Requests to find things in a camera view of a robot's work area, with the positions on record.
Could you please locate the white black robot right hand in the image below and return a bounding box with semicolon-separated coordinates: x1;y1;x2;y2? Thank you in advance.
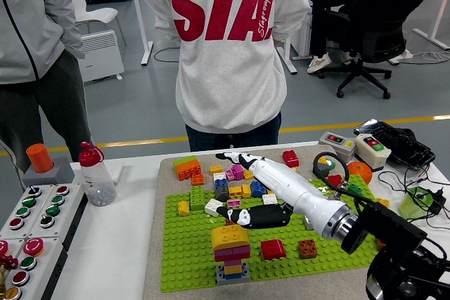
214;151;339;235

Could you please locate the yellow arched brick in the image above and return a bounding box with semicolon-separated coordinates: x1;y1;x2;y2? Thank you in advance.
210;224;251;250

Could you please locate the red square brick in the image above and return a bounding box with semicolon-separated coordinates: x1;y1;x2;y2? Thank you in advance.
327;174;345;189
282;150;300;168

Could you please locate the dark grey cube brick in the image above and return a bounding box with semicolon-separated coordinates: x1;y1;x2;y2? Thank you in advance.
312;162;330;179

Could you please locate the red sloped brick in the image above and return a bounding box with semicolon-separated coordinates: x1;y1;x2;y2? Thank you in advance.
260;239;288;261

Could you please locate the dark grey sloped brick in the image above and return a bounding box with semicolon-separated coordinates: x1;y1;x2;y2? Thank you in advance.
214;185;230;202

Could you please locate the pink square brick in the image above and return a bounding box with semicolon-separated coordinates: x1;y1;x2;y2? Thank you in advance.
231;245;252;261

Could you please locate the tall green brick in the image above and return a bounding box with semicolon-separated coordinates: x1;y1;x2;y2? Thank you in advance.
189;185;205;211

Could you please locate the magenta square brick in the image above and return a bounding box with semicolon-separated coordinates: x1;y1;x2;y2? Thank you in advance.
214;247;235;262

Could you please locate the large orange brick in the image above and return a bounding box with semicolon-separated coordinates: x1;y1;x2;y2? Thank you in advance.
174;159;204;181

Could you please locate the light green flat brick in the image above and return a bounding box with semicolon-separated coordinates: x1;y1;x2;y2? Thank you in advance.
172;155;197;167

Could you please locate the grey base brick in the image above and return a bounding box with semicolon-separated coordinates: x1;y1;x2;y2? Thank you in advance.
215;262;251;287

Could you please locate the green studded baseplate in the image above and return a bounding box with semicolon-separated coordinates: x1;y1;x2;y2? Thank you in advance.
160;173;412;293

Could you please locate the orange fruit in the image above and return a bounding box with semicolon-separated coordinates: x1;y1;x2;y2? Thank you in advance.
347;160;373;185

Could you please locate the standing person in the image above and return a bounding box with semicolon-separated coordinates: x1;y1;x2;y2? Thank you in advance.
140;0;312;152
0;0;93;174

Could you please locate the translucent green cup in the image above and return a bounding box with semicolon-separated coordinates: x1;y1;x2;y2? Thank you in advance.
398;186;434;219

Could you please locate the white panel under desk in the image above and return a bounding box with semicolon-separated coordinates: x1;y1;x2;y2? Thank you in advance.
291;13;314;58

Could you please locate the grey-brown table mat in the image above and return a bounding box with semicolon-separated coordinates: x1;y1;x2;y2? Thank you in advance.
142;143;416;300

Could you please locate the black office chair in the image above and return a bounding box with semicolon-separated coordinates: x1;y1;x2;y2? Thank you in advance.
318;8;411;100

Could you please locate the white floor power strip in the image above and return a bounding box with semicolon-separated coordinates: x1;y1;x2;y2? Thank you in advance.
389;49;414;66

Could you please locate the clear bottle with red cap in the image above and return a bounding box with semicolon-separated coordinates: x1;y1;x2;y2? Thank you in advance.
77;141;117;207

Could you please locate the grey holder block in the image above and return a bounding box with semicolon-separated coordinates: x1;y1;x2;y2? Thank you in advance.
21;157;75;187

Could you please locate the white panel heater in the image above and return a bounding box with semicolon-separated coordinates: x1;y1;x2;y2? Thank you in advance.
77;29;125;83

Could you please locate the grey pushbutton control box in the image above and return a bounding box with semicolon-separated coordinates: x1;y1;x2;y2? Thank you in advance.
0;183;54;241
27;182;88;244

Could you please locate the orange cylinder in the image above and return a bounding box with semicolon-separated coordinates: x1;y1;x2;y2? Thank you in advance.
26;143;54;174

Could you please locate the white plastic chair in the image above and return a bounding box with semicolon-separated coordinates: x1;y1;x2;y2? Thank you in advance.
67;0;127;46

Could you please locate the grey emergency-stop control box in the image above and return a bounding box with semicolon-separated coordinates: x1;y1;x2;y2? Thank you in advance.
0;237;28;300
8;237;70;300

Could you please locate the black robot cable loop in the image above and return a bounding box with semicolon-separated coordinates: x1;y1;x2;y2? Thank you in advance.
312;151;373;206

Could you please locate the grey two-button switch box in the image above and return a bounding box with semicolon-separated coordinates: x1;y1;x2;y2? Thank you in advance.
318;131;358;163

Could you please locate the beige two-button switch box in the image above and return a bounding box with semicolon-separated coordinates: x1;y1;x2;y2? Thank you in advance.
353;133;392;171

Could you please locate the black plug and cord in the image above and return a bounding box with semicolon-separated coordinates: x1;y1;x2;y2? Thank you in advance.
378;168;450;230

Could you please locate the red valve handle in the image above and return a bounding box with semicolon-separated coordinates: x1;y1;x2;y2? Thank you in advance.
0;256;18;272

